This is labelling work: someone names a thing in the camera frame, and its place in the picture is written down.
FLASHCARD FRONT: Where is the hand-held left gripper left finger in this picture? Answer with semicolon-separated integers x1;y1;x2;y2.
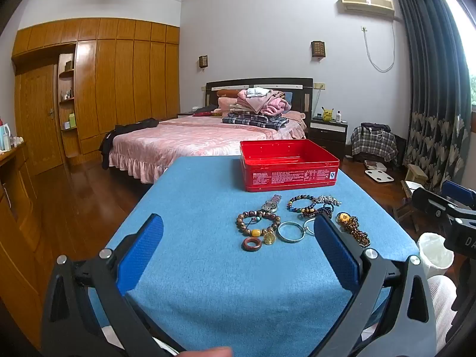
40;214;187;357

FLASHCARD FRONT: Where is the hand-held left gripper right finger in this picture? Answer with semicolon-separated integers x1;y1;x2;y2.
309;213;443;357

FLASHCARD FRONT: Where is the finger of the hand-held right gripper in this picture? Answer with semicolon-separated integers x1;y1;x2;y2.
412;187;464;228
442;180;476;211

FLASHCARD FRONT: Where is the brown bead necklace orange bead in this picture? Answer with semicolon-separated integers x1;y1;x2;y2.
336;212;371;248

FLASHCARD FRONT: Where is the silver chain bracelet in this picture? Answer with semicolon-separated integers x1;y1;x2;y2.
314;194;342;207

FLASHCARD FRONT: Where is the silver bangle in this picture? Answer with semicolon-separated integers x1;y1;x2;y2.
277;221;306;243

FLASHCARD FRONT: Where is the silver metal wristwatch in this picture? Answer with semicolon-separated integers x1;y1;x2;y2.
260;195;282;213

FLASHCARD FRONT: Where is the red tin box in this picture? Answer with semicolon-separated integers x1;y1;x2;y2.
240;139;340;193

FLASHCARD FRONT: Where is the brown wooden bead bracelet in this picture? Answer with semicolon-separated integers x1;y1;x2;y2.
235;210;279;238

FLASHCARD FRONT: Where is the person's left hand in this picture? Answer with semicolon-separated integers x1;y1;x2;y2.
184;347;234;357

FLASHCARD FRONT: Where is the white flat box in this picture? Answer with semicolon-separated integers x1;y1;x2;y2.
400;180;425;198

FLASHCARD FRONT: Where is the white trash bin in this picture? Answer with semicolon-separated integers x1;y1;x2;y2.
416;232;455;269

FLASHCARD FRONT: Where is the small wooden stool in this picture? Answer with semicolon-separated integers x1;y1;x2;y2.
405;164;428;184

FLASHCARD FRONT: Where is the white bathroom scale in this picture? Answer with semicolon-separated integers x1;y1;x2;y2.
364;169;393;183

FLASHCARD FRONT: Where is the plaid bag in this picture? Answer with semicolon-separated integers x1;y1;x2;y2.
350;122;399;165

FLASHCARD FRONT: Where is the dark green patterned curtain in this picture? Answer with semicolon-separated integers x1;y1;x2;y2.
390;0;474;194

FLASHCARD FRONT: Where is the bed with pink cover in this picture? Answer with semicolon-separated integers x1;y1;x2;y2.
108;111;309;184

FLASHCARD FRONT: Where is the dark nightstand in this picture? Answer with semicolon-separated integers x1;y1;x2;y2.
309;116;349;154

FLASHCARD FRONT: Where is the black jacket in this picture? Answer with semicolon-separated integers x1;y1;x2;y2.
100;118;160;170

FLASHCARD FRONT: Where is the wooden side cabinet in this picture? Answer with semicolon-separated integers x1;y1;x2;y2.
0;143;42;348

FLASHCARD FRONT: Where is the dark red cloth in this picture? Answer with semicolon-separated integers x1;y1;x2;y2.
192;106;224;117

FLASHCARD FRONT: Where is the folded plaid blanket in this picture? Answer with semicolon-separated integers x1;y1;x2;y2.
222;112;289;130

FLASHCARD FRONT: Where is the pile of pink clothes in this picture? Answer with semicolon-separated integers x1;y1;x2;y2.
217;87;292;117

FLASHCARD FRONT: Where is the wooden door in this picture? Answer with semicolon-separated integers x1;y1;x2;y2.
15;63;65;176

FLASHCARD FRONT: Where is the wooden wardrobe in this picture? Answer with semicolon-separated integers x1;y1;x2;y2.
11;17;181;168

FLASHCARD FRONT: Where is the dark wooden headboard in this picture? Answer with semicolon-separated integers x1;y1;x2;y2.
206;78;314;120

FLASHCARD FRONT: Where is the blue plastic bottle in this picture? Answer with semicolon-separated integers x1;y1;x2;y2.
0;124;12;153

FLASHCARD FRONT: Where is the beige air conditioner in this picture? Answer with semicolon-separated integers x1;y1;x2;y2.
341;0;395;18

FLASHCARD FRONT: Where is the multicolour bead bracelet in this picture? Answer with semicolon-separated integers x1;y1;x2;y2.
286;194;317;218

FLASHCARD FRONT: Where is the white power cable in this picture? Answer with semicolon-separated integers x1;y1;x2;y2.
361;26;396;72

